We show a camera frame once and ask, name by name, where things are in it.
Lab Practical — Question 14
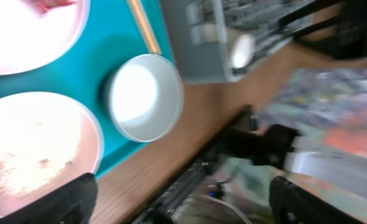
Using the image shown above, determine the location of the grey dishwasher rack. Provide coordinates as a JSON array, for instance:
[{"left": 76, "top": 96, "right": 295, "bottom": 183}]
[{"left": 160, "top": 0, "right": 315, "bottom": 85}]

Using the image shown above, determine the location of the white paper cup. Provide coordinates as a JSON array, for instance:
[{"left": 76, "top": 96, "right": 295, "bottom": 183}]
[{"left": 226, "top": 29, "right": 256, "bottom": 69}]

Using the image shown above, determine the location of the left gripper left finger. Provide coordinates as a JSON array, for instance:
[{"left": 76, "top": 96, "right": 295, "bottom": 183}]
[{"left": 0, "top": 173, "right": 98, "bottom": 224}]

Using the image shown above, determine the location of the teal plastic serving tray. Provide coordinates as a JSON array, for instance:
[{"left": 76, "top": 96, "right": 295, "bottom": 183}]
[{"left": 0, "top": 0, "right": 175, "bottom": 180}]

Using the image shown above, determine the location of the grey-white bowl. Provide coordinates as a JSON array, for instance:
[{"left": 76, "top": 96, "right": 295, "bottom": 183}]
[{"left": 104, "top": 54, "right": 184, "bottom": 142}]

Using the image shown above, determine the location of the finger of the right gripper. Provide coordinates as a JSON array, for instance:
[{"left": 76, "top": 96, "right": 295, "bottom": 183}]
[{"left": 278, "top": 0, "right": 367, "bottom": 59}]

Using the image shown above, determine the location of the red snack wrapper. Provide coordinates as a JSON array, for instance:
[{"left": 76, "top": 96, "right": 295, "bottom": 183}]
[{"left": 29, "top": 0, "right": 76, "bottom": 14}]

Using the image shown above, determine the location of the right wooden chopstick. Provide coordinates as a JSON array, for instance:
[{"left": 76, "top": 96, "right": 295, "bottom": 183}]
[{"left": 127, "top": 0, "right": 162, "bottom": 55}]

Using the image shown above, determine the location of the large white plate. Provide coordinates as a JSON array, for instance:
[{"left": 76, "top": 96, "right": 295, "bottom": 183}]
[{"left": 0, "top": 0, "right": 90, "bottom": 75}]

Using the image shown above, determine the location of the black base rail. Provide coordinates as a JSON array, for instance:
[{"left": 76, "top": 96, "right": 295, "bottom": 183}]
[{"left": 131, "top": 162, "right": 210, "bottom": 224}]

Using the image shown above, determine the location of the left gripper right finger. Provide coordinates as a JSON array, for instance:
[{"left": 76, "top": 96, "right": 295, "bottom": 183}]
[{"left": 269, "top": 176, "right": 363, "bottom": 224}]

